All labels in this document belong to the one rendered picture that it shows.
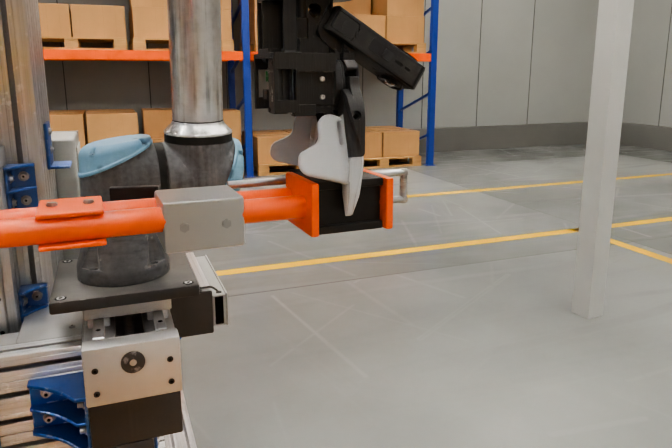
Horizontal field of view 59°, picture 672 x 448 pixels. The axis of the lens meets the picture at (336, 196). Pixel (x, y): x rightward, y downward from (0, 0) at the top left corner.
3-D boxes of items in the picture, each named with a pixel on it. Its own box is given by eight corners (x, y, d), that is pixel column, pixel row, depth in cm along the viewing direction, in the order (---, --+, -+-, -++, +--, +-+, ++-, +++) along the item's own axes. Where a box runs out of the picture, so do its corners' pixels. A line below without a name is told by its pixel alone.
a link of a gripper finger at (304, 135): (263, 183, 64) (270, 106, 59) (314, 180, 66) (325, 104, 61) (270, 199, 62) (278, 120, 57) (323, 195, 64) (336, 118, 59)
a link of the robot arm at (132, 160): (79, 212, 103) (72, 134, 100) (159, 204, 109) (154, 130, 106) (84, 228, 92) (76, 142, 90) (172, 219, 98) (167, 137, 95)
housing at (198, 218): (165, 255, 50) (162, 203, 49) (156, 236, 56) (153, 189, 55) (246, 246, 52) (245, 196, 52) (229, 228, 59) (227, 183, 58)
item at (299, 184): (311, 238, 54) (311, 184, 53) (286, 220, 60) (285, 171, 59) (393, 228, 57) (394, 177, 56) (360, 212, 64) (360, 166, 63)
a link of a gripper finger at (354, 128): (334, 166, 55) (321, 79, 57) (351, 165, 56) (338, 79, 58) (352, 152, 51) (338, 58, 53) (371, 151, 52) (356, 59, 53)
